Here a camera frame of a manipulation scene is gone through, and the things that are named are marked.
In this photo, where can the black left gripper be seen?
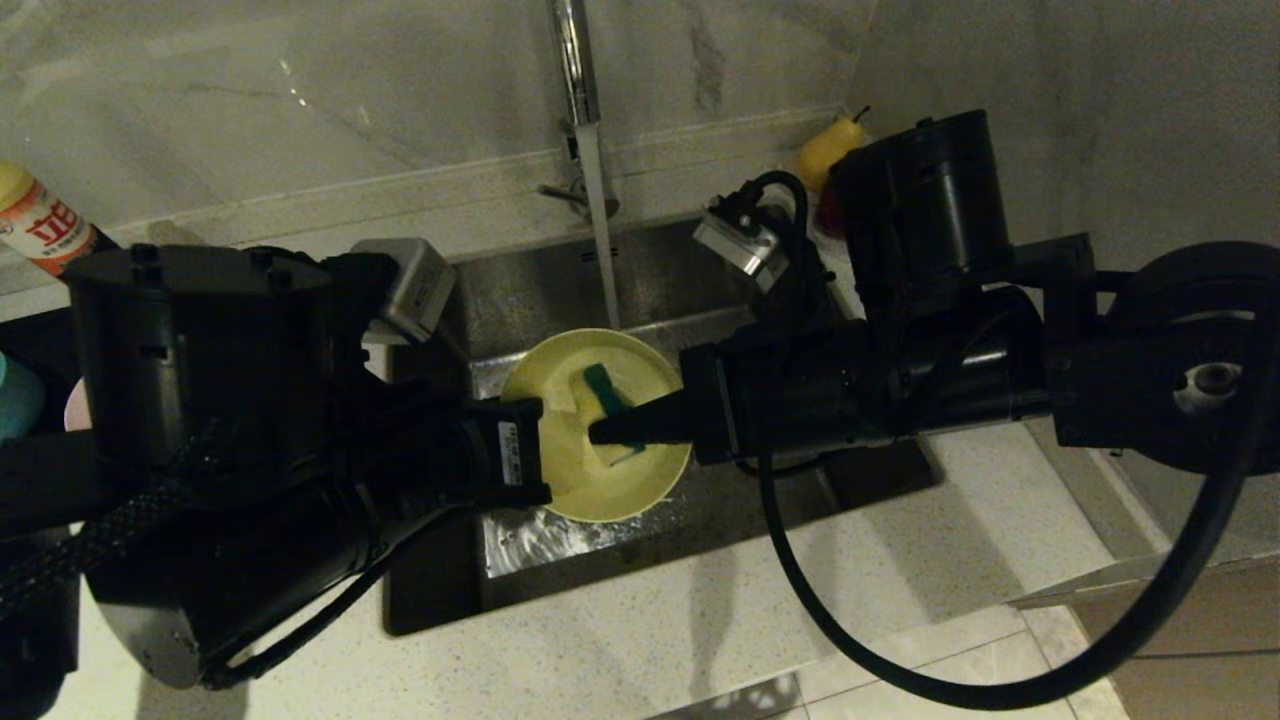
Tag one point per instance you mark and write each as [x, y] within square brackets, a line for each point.
[480, 450]

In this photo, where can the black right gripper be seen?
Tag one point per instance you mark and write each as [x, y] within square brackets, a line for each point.
[800, 390]

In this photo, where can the yellow green sponge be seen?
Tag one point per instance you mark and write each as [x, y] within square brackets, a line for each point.
[605, 390]

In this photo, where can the yellow plastic bowl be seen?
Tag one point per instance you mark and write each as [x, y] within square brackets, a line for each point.
[620, 480]

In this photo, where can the chrome faucet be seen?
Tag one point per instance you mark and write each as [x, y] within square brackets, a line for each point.
[575, 60]

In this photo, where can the pink plastic bowl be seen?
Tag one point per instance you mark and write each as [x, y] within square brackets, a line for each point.
[76, 405]

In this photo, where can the blue plastic bowl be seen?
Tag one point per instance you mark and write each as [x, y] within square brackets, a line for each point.
[18, 395]

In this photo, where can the yellow dish soap bottle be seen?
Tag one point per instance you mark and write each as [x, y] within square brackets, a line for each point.
[40, 225]

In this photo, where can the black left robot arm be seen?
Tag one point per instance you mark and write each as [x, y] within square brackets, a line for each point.
[200, 420]

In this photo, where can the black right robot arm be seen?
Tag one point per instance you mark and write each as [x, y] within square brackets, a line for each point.
[1050, 300]

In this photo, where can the stainless steel sink basin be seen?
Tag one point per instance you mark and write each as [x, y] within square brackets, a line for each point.
[860, 470]

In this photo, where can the dark red apple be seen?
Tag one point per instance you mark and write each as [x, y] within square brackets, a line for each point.
[828, 215]

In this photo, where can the yellow pear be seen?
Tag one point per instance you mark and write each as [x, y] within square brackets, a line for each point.
[825, 155]

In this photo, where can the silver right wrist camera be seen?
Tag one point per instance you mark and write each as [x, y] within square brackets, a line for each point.
[745, 240]

